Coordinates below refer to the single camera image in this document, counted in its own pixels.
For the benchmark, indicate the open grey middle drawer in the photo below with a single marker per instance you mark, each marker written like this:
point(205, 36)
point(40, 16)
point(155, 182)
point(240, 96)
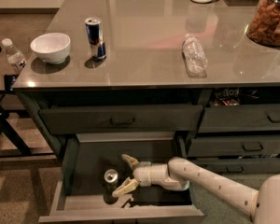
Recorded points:
point(82, 197)

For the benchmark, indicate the grey top right drawer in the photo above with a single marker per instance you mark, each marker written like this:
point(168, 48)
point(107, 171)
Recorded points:
point(241, 118)

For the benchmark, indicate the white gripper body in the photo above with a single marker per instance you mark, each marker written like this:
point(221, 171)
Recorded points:
point(143, 173)

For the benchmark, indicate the clear jar of snacks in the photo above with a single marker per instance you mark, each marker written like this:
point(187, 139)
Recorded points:
point(264, 28)

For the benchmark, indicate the small water bottle white cap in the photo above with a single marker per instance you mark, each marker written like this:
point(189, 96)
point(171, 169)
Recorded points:
point(14, 56)

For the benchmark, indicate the grey top left drawer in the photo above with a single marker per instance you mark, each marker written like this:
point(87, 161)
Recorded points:
point(121, 118)

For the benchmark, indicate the green soda can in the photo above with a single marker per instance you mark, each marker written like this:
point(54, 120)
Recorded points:
point(111, 178)

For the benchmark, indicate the white ceramic bowl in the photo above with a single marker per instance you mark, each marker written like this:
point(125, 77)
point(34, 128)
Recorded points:
point(51, 48)

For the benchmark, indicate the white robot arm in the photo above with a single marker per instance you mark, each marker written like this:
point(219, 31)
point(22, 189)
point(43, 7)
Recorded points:
point(261, 206)

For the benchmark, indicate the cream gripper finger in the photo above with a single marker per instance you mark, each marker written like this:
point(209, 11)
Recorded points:
point(126, 187)
point(131, 161)

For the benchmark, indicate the dark side table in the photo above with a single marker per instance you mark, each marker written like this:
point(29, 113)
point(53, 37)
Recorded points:
point(9, 103)

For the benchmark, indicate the grey bottom right drawer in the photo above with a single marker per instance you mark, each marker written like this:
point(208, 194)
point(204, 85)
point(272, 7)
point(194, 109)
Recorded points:
point(241, 166)

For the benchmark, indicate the grey middle right drawer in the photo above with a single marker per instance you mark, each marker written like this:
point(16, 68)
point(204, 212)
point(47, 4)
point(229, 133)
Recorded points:
point(235, 146)

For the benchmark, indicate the grey counter cabinet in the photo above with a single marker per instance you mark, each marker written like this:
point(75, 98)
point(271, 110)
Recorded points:
point(144, 64)

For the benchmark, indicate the clear plastic bottle on counter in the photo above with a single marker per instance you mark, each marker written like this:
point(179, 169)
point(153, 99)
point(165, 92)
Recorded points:
point(194, 57)

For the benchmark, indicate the blue silver energy drink can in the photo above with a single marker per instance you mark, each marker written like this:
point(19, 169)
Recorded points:
point(94, 28)

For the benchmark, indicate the snack packets in drawer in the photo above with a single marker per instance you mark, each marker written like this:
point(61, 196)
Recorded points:
point(226, 96)

